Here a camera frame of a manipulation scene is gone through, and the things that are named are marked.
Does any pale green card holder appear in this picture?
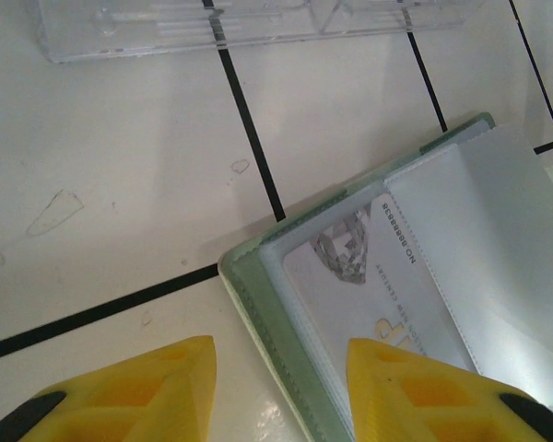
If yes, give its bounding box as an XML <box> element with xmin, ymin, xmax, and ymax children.
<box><xmin>218</xmin><ymin>110</ymin><xmax>553</xmax><ymax>442</ymax></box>

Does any silver card number ending 38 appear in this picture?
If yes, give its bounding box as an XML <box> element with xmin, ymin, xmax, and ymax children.
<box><xmin>282</xmin><ymin>192</ymin><xmax>480</xmax><ymax>392</ymax></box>

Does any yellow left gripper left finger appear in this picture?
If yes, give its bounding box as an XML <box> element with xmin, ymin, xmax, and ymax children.
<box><xmin>0</xmin><ymin>334</ymin><xmax>218</xmax><ymax>442</ymax></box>

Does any clear plastic bag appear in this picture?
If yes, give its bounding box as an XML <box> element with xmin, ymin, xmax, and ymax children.
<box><xmin>35</xmin><ymin>0</ymin><xmax>488</xmax><ymax>64</ymax></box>

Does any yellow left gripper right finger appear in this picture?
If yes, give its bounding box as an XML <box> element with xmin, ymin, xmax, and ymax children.
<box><xmin>345</xmin><ymin>337</ymin><xmax>553</xmax><ymax>442</ymax></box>

